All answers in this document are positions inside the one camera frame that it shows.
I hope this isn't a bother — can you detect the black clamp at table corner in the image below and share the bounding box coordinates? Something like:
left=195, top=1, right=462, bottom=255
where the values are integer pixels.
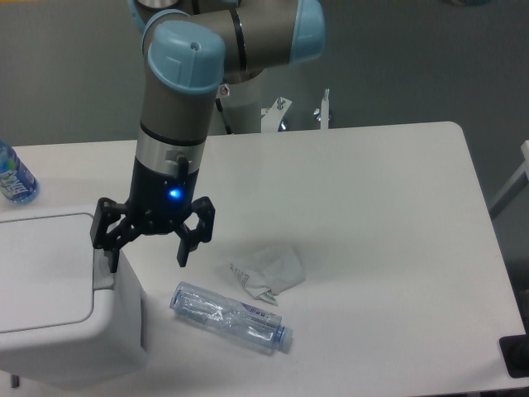
left=499, top=334, right=528, bottom=379

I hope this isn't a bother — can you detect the white right table bracket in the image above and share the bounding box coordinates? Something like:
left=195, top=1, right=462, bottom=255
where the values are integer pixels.
left=313, top=88, right=331, bottom=130

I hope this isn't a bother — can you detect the white middle table bracket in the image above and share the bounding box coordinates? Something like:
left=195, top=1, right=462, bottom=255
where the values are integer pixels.
left=260, top=97, right=293, bottom=133

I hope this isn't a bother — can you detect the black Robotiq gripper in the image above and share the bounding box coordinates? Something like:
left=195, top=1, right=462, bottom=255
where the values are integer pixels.
left=90, top=159, right=216, bottom=274

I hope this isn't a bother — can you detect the blue labelled water bottle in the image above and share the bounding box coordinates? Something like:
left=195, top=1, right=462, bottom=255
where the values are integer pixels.
left=1, top=141, right=40, bottom=204

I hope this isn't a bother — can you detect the crumpled white paper wrapper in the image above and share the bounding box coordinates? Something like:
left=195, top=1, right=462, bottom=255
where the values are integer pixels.
left=228, top=245, right=306, bottom=306

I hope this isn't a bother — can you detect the white frame at right edge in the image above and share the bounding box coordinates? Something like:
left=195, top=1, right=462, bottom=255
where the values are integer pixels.
left=488, top=141, right=528, bottom=219

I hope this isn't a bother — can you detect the white push-lid trash can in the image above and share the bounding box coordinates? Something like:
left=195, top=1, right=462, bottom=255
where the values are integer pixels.
left=1, top=206, right=148, bottom=386

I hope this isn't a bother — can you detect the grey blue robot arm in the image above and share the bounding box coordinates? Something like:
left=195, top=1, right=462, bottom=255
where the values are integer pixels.
left=90, top=1, right=326, bottom=273

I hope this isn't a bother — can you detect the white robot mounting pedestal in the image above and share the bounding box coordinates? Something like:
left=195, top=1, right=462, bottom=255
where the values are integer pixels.
left=208, top=69, right=266, bottom=136

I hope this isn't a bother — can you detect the white table bracket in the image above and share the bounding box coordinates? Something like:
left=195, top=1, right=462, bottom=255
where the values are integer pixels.
left=260, top=97, right=293, bottom=133
left=313, top=88, right=331, bottom=130

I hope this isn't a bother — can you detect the empty clear plastic bottle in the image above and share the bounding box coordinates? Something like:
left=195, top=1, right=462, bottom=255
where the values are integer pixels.
left=169, top=282, right=293, bottom=353

